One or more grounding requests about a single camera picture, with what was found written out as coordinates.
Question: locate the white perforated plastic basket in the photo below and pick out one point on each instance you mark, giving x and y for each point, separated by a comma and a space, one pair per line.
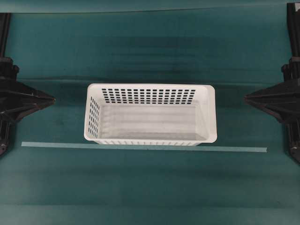
150, 114

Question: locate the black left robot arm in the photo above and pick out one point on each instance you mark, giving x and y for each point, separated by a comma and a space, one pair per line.
18, 100

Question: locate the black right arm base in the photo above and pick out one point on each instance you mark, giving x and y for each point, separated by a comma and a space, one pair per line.
294, 140

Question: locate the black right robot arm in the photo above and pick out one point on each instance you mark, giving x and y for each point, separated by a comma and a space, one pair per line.
282, 101

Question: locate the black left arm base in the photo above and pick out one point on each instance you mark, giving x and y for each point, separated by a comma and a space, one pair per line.
4, 136

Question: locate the light green tape strip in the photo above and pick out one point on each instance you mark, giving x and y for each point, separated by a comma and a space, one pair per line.
143, 147

